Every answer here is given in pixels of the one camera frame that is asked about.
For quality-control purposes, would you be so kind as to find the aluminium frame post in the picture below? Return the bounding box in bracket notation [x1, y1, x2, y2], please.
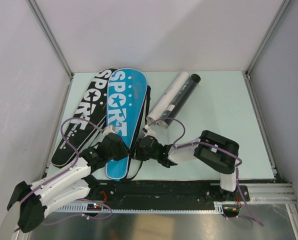
[245, 0, 294, 76]
[26, 0, 74, 79]

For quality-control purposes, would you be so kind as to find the blue racket cover bag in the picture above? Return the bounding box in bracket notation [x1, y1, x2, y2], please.
[105, 68, 152, 180]

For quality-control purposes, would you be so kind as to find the left aluminium frame post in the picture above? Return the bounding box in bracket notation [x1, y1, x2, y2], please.
[26, 0, 74, 79]

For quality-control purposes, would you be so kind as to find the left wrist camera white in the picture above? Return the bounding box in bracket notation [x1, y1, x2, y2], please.
[102, 125, 116, 136]

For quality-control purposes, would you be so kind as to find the black shuttlecock tube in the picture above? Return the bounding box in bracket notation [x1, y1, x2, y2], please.
[157, 73, 201, 129]

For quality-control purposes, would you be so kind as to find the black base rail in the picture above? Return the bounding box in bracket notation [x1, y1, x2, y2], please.
[71, 179, 250, 213]

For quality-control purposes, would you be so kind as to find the right aluminium frame post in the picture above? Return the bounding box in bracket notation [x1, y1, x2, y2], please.
[245, 0, 294, 76]

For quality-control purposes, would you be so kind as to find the white shuttlecock tube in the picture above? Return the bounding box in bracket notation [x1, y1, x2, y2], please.
[146, 71, 190, 124]

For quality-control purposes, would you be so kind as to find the black racket cover bag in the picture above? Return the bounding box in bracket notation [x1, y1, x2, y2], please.
[50, 67, 119, 168]

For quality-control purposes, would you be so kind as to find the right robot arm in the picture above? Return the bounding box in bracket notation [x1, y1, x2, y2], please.
[130, 130, 242, 201]

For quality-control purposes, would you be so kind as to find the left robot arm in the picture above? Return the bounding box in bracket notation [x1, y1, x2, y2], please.
[7, 132, 131, 233]

